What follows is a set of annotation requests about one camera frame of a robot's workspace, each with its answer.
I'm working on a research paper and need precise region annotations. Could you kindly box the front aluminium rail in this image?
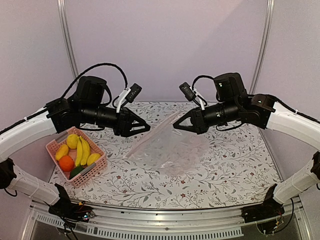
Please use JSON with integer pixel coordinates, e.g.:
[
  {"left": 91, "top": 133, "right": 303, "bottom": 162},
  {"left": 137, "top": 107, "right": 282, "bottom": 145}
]
[{"left": 21, "top": 197, "right": 314, "bottom": 240}]

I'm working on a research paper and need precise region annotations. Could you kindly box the yellow banana bunch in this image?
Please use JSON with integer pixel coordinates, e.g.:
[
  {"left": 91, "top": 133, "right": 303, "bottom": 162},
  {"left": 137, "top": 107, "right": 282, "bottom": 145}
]
[{"left": 75, "top": 136, "right": 91, "bottom": 167}]

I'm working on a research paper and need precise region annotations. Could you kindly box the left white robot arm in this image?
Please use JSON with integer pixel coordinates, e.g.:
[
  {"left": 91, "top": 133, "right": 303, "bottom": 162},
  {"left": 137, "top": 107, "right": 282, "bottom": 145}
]
[{"left": 0, "top": 76, "right": 151, "bottom": 221}]

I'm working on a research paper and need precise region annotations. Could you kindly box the green avocado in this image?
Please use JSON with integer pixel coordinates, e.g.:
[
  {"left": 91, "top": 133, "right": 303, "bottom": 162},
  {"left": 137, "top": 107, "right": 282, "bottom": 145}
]
[{"left": 69, "top": 166, "right": 85, "bottom": 180}]

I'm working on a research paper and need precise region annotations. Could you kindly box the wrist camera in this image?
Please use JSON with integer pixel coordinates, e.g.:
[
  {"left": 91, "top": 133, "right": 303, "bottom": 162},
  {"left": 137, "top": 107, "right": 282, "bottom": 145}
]
[
  {"left": 179, "top": 82, "right": 208, "bottom": 110},
  {"left": 115, "top": 83, "right": 142, "bottom": 113}
]

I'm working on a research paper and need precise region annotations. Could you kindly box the orange fruit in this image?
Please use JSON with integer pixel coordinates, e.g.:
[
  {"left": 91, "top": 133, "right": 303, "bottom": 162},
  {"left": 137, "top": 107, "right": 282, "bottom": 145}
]
[{"left": 58, "top": 155, "right": 74, "bottom": 172}]

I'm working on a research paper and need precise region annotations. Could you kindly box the pink plastic basket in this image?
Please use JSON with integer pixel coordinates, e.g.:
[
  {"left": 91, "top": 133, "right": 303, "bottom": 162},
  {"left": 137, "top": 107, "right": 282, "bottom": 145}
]
[{"left": 45, "top": 127, "right": 107, "bottom": 188}]

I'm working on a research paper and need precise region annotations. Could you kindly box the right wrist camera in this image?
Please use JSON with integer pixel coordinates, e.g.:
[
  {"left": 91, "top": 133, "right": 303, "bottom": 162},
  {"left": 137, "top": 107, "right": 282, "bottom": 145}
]
[{"left": 179, "top": 82, "right": 208, "bottom": 110}]

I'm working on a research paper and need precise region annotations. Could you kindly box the yellow lemon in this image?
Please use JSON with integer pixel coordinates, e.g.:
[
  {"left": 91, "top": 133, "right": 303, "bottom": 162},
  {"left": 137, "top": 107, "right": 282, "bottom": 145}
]
[{"left": 66, "top": 134, "right": 79, "bottom": 150}]

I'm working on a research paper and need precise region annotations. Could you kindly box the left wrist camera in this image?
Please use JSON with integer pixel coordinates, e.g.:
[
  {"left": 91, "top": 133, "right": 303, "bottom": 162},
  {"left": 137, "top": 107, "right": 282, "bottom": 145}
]
[{"left": 115, "top": 83, "right": 142, "bottom": 113}]

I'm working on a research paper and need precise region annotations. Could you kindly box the yellow mango right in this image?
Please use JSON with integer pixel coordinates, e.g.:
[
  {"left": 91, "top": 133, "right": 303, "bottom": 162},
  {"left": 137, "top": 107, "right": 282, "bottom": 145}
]
[{"left": 86, "top": 153, "right": 101, "bottom": 166}]

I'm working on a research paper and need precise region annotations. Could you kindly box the yellow mango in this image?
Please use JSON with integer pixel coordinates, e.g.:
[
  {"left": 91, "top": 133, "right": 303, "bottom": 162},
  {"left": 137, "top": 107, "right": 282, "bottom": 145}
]
[
  {"left": 86, "top": 153, "right": 101, "bottom": 166},
  {"left": 55, "top": 144, "right": 69, "bottom": 161}
]

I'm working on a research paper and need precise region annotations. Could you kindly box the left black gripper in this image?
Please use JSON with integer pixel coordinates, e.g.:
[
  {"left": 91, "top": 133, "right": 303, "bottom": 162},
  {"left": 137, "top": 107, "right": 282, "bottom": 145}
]
[{"left": 81, "top": 102, "right": 151, "bottom": 137}]

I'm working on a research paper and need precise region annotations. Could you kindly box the clear zip top bag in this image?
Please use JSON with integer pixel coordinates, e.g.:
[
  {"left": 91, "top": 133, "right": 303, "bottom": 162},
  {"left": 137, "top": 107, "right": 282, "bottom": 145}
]
[{"left": 125, "top": 110, "right": 210, "bottom": 177}]

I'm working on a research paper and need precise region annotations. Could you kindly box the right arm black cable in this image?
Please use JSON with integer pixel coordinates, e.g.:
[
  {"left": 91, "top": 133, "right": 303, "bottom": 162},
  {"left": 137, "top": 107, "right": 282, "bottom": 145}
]
[{"left": 191, "top": 75, "right": 216, "bottom": 88}]

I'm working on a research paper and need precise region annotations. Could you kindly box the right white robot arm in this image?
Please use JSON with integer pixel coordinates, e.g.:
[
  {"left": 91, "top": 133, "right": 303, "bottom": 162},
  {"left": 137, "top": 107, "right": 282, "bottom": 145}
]
[{"left": 173, "top": 72, "right": 320, "bottom": 223}]

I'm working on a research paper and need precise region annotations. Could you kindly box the aluminium frame post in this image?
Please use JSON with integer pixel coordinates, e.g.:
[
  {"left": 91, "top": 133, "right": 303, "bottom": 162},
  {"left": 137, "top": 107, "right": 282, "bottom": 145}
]
[
  {"left": 57, "top": 0, "right": 79, "bottom": 77},
  {"left": 249, "top": 0, "right": 275, "bottom": 95}
]

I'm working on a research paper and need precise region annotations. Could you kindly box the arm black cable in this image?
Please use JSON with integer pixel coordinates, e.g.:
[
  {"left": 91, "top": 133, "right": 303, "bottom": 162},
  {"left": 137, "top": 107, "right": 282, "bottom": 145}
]
[
  {"left": 59, "top": 63, "right": 130, "bottom": 101},
  {"left": 191, "top": 75, "right": 216, "bottom": 88}
]

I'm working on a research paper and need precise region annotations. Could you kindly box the yellow mango left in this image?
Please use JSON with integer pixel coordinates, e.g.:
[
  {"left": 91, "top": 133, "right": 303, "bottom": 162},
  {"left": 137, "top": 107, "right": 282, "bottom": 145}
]
[{"left": 55, "top": 144, "right": 69, "bottom": 161}]

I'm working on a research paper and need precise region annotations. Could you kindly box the right aluminium frame post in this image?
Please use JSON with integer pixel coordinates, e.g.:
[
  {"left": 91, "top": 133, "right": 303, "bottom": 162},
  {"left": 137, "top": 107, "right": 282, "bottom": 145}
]
[{"left": 249, "top": 0, "right": 275, "bottom": 95}]

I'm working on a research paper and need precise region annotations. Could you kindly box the left aluminium frame post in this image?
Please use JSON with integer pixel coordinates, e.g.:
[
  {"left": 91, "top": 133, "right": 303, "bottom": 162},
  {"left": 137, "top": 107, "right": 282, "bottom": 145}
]
[{"left": 57, "top": 0, "right": 79, "bottom": 77}]

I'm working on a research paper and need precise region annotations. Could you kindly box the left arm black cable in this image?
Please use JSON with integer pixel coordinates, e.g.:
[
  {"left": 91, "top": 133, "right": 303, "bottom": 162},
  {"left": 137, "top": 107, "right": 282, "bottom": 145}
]
[{"left": 59, "top": 63, "right": 130, "bottom": 101}]

